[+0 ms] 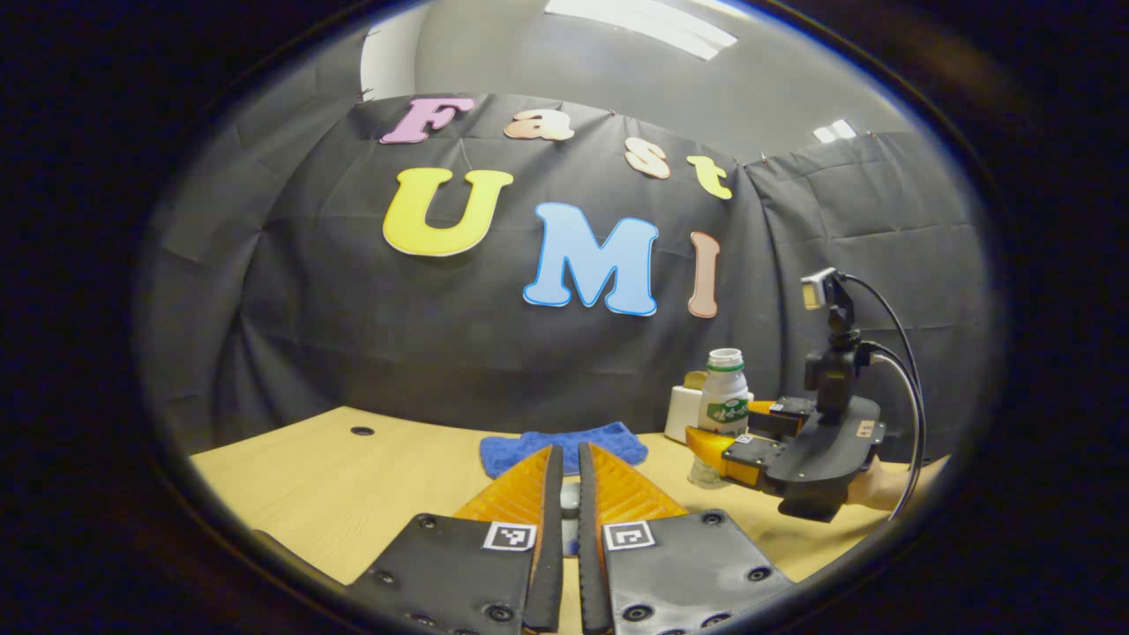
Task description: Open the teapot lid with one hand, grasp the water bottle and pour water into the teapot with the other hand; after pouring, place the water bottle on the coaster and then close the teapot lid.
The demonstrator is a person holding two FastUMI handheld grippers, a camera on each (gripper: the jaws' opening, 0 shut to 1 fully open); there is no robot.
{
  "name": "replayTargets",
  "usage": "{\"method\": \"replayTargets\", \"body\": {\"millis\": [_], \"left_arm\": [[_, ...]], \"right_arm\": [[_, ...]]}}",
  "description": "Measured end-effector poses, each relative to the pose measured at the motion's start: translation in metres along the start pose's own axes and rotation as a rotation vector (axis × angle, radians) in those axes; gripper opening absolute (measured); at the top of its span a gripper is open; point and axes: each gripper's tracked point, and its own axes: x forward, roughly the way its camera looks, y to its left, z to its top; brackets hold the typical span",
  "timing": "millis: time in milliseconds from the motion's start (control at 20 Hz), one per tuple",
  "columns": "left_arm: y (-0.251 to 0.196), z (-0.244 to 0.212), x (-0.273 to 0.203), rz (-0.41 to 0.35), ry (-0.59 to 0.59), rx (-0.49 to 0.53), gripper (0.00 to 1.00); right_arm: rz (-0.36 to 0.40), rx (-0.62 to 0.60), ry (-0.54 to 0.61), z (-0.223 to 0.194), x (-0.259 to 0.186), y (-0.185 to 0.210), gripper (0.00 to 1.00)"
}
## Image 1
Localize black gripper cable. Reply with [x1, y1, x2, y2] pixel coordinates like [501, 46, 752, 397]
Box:
[860, 346, 927, 521]
[838, 273, 927, 521]

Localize black backdrop cloth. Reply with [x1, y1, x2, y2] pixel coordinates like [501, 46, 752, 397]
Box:
[141, 93, 993, 464]

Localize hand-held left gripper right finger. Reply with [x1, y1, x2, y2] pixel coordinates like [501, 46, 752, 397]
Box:
[578, 443, 796, 635]

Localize blue towel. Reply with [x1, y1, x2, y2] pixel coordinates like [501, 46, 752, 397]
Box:
[479, 422, 649, 480]

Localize white blue teacup lid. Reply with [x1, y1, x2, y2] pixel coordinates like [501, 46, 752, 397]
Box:
[560, 481, 583, 558]

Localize ceiling light panel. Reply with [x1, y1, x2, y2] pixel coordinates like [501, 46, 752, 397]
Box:
[545, 0, 738, 62]

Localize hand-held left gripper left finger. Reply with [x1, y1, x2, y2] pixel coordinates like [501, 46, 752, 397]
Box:
[348, 444, 566, 635]

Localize white water bottle green label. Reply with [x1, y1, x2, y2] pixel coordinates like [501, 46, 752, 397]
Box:
[690, 348, 751, 489]

